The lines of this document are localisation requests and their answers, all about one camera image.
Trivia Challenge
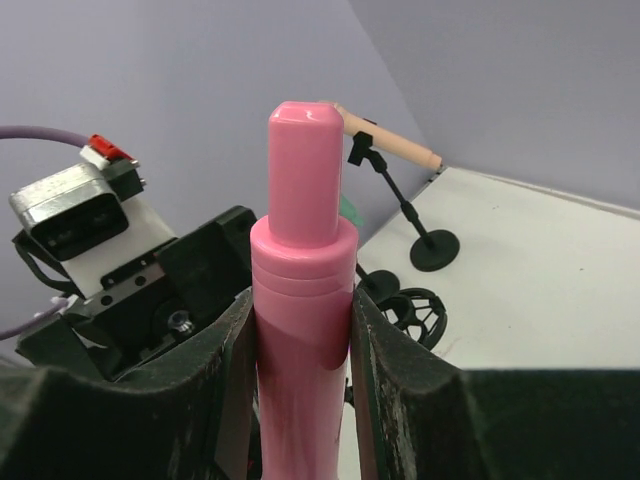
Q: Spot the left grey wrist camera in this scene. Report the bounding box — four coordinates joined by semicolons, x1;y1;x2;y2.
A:
8;133;179;301

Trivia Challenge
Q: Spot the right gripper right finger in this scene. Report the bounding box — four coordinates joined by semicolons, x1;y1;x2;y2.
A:
351;291;639;479

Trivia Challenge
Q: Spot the pink toy microphone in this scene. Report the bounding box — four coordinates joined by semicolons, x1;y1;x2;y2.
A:
250;101;358;479

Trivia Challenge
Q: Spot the black tripod microphone stand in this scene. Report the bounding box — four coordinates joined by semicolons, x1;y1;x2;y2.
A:
378;288;448;350

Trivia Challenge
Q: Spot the teal toy microphone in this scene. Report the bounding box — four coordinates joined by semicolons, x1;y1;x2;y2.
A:
339;194;364;228

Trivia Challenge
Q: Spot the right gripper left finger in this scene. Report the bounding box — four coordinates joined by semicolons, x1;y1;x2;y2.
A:
1;292;256;479

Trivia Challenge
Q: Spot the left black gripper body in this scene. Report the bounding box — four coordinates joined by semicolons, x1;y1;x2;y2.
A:
16;206;256;381

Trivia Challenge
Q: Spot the beige toy microphone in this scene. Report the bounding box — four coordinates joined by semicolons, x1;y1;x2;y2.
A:
321;100;442;170

